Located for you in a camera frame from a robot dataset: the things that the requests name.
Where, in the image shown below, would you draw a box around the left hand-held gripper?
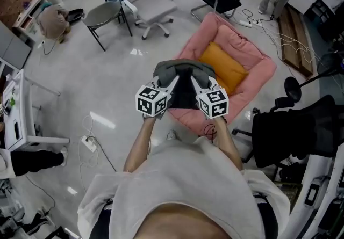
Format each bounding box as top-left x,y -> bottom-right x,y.
135,74 -> 180,121

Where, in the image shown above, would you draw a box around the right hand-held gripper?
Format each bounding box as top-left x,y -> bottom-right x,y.
190,76 -> 229,120

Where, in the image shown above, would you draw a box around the dark grey garment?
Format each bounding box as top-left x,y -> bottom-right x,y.
152,58 -> 217,110

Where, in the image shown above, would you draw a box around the pink pet bed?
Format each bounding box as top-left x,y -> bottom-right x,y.
168,12 -> 278,139

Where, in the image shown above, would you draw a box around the person's right forearm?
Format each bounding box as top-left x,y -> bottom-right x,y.
214,117 -> 244,171

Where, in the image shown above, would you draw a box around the person's left forearm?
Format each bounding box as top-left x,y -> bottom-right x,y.
123,116 -> 162,173

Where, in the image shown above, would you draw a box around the orange cushion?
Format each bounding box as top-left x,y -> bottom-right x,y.
197,41 -> 249,96

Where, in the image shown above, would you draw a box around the person's white shoe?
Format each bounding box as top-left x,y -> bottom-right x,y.
166,129 -> 180,142

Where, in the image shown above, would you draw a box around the black standing fan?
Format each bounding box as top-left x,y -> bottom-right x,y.
284,51 -> 344,104

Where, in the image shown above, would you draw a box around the grey chair with black legs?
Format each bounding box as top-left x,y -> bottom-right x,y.
82,0 -> 134,52

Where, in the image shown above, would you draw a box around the black mesh office chair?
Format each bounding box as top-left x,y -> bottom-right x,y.
232,95 -> 344,179

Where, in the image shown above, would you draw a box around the person's light grey shirt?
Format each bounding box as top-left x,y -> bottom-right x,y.
77,135 -> 291,239

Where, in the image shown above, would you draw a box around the wooden pallet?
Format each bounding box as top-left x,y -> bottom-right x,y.
276,5 -> 315,77

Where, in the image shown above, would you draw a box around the black round pan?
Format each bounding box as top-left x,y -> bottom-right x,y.
66,8 -> 85,23

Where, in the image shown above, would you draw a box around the white metal storage rack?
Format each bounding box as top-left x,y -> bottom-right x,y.
289,149 -> 344,239

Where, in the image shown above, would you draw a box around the white work table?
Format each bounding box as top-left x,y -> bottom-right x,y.
0,68 -> 70,150

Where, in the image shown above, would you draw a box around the grey cabinet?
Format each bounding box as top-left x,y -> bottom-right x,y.
0,21 -> 33,71

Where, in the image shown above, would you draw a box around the thin dark gripper cable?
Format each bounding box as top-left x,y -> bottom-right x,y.
203,124 -> 218,143

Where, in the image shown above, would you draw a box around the white floor cable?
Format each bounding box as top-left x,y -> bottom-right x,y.
77,114 -> 99,185

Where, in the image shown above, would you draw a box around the black floor cable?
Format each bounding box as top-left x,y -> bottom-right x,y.
92,138 -> 118,173

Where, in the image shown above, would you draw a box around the tangled white cables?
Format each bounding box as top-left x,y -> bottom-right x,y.
257,17 -> 323,68

